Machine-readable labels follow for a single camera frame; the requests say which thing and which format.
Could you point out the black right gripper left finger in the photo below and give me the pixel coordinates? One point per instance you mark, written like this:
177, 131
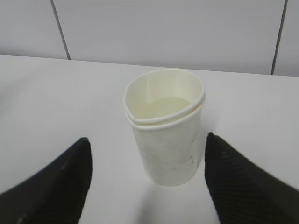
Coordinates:
54, 195

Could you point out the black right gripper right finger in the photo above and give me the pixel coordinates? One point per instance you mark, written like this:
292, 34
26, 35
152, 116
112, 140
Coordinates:
242, 192

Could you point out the white paper cup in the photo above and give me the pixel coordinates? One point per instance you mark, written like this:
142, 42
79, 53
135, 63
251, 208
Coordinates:
170, 150
159, 86

